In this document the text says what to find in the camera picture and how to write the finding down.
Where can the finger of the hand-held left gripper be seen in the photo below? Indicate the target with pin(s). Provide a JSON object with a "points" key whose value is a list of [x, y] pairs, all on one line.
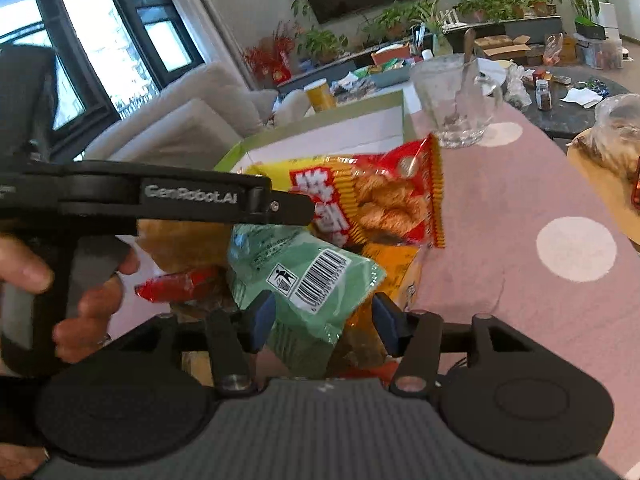
{"points": [[290, 210]]}

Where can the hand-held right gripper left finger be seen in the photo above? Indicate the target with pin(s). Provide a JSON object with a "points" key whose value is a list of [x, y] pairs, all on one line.
{"points": [[263, 322]]}

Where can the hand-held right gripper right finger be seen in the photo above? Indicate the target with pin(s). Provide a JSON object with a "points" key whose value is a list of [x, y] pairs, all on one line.
{"points": [[385, 322]]}

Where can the green barcode snack packet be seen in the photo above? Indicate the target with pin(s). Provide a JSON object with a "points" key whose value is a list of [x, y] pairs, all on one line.
{"points": [[300, 260]]}

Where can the orange snack packet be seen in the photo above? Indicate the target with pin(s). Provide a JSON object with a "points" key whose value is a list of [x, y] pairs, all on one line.
{"points": [[395, 270]]}

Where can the green cardboard box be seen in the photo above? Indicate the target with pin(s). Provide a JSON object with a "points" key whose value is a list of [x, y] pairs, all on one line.
{"points": [[325, 127]]}

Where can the red yellow snack bag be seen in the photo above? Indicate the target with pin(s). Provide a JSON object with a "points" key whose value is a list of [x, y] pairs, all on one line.
{"points": [[380, 195]]}

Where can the tan snack packet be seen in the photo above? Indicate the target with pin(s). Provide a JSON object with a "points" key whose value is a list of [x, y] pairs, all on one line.
{"points": [[175, 247]]}

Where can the red snack packet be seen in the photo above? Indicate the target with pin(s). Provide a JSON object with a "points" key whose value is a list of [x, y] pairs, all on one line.
{"points": [[175, 285]]}

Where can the person's left hand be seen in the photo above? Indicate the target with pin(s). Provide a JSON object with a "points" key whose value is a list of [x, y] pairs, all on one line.
{"points": [[97, 305]]}

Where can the yellow canister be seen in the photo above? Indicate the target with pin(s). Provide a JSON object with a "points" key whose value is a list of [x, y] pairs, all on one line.
{"points": [[320, 97]]}

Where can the beige sofa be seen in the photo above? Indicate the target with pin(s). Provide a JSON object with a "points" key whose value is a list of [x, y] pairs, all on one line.
{"points": [[190, 120]]}

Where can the red flower decoration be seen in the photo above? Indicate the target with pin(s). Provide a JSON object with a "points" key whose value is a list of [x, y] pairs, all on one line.
{"points": [[270, 60]]}

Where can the pink dotted tablecloth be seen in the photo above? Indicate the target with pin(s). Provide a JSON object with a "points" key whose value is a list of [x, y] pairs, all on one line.
{"points": [[500, 200]]}

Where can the potted green plant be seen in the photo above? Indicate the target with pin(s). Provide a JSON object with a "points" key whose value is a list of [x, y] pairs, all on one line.
{"points": [[492, 2], [322, 45], [395, 17]]}

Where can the teal basket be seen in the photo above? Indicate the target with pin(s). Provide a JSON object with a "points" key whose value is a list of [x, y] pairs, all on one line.
{"points": [[395, 77]]}

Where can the black framed window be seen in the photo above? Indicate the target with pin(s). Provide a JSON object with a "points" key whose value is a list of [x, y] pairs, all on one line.
{"points": [[100, 25]]}

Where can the glass mug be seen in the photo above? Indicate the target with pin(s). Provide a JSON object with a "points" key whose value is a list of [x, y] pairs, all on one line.
{"points": [[450, 110]]}

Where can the glass vase with plant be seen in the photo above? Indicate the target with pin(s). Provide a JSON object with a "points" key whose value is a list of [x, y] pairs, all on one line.
{"points": [[442, 42]]}

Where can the metal spoon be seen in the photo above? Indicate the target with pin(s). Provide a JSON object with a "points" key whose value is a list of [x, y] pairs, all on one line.
{"points": [[469, 45]]}

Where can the wooden board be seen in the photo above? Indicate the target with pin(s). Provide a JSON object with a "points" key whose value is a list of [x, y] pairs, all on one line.
{"points": [[595, 185]]}

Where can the open cardboard box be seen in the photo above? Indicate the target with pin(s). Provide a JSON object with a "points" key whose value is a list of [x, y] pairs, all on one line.
{"points": [[500, 50]]}

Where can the spice jar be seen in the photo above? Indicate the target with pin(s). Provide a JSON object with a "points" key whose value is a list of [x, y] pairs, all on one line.
{"points": [[543, 96]]}

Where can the dark round table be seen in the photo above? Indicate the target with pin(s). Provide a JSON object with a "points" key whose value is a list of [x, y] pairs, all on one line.
{"points": [[575, 120]]}

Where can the red phone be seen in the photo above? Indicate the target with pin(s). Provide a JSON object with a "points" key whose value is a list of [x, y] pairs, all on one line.
{"points": [[636, 182]]}

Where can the white paper napkin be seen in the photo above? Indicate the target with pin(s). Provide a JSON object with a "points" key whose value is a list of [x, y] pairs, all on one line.
{"points": [[582, 97]]}

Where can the clear plastic food bag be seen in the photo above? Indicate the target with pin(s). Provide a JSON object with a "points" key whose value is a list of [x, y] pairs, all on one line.
{"points": [[617, 130]]}

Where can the low television bench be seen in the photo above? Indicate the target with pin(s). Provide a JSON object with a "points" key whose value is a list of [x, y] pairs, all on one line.
{"points": [[530, 25]]}

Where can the clear storage container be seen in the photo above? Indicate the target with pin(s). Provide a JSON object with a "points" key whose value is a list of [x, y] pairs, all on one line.
{"points": [[602, 54]]}

